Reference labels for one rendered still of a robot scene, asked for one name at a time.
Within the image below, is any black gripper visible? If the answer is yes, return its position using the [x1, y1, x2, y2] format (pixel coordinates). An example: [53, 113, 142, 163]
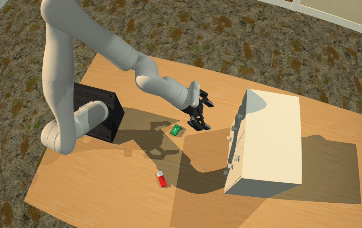
[181, 89, 214, 131]

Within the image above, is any white chest of drawers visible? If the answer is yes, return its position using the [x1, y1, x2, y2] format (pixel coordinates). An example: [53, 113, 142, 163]
[224, 89, 302, 198]

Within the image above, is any green nine-volt battery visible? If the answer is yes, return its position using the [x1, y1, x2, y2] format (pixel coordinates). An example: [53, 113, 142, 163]
[170, 124, 181, 136]

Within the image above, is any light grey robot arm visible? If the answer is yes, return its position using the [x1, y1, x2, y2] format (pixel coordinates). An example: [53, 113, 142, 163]
[41, 0, 200, 155]

